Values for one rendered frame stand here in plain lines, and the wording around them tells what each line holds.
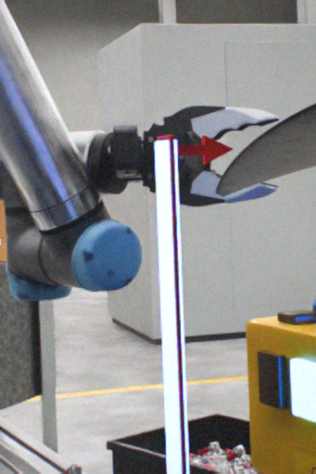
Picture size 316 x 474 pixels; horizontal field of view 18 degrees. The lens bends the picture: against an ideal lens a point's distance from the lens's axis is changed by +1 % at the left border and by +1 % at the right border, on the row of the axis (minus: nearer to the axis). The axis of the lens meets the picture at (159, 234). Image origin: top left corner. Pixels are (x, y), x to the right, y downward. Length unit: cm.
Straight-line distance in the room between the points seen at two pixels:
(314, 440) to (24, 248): 64
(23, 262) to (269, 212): 607
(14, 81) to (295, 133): 30
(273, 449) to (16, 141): 52
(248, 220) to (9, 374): 450
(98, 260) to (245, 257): 612
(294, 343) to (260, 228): 660
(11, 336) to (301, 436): 227
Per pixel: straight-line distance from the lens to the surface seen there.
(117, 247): 102
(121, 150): 99
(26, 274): 114
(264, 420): 58
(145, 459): 104
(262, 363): 56
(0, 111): 100
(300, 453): 55
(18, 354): 282
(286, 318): 56
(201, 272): 701
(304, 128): 83
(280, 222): 720
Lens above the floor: 115
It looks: 3 degrees down
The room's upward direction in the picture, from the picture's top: 2 degrees counter-clockwise
